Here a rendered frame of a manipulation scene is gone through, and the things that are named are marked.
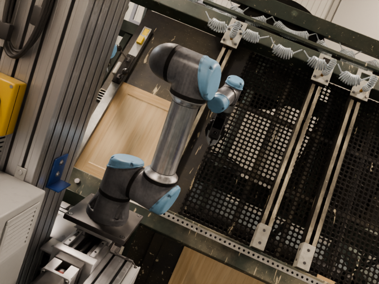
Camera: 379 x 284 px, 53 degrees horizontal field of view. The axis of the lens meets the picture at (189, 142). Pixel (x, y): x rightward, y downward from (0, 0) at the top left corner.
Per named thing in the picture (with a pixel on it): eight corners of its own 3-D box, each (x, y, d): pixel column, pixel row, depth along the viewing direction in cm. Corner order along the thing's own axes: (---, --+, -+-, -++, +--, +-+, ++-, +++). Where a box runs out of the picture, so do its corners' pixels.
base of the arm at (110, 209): (118, 231, 127) (128, 206, 124) (78, 213, 128) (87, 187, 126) (132, 215, 141) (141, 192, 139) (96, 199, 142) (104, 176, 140)
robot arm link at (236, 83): (223, 78, 151) (232, 71, 157) (215, 100, 158) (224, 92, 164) (240, 88, 149) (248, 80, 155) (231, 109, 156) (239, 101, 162)
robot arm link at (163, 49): (127, 62, 112) (179, 97, 159) (158, 75, 109) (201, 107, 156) (144, 26, 112) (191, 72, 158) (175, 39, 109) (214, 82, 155)
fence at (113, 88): (65, 164, 201) (64, 162, 197) (144, 30, 233) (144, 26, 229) (74, 168, 200) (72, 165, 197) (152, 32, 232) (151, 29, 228)
